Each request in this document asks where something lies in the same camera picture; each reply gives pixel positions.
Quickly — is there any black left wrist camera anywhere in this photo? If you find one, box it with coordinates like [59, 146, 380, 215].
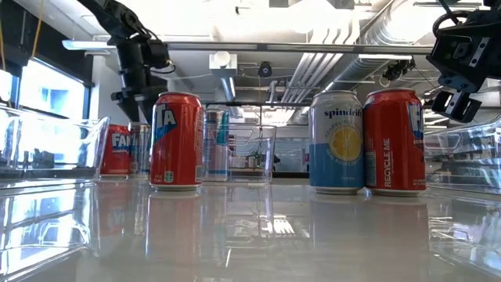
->
[147, 38, 174, 71]

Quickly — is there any white ceiling pipe rack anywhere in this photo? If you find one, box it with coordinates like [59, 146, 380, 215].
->
[279, 23, 355, 103]

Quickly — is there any white overhead camera housing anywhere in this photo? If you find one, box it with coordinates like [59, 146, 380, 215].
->
[208, 50, 239, 79]

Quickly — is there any grey overhead frame bar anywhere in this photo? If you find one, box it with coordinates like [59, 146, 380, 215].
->
[61, 38, 434, 56]

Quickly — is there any clear plastic bin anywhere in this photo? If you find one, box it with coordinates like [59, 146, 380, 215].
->
[0, 103, 111, 185]
[201, 123, 278, 184]
[424, 117, 501, 196]

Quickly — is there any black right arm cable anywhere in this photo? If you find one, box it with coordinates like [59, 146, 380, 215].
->
[431, 9, 471, 39]

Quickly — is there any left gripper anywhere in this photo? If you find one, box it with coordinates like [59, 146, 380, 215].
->
[110, 38, 157, 123]

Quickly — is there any white blue Spindrift can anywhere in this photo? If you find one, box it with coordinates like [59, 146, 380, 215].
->
[308, 89, 365, 196]

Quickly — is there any bright window pane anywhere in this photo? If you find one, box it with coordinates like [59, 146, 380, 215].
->
[0, 68, 19, 107]
[18, 58, 92, 121]

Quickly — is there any white ceiling light strip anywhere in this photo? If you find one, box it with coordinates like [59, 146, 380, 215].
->
[358, 53, 414, 61]

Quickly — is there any black ceiling spotlight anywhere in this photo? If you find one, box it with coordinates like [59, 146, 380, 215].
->
[380, 58, 416, 83]

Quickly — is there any silver spiral ventilation duct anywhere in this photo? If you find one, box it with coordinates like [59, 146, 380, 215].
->
[324, 0, 434, 93]

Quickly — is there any slim silver blue energy can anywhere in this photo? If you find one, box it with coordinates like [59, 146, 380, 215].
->
[203, 109, 231, 182]
[128, 121, 153, 177]

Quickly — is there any red Fanta soda can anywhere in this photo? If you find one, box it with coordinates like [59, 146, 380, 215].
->
[100, 124, 132, 177]
[362, 88, 427, 197]
[150, 91, 205, 192]

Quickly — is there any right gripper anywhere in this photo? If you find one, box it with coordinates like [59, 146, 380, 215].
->
[425, 11, 501, 123]

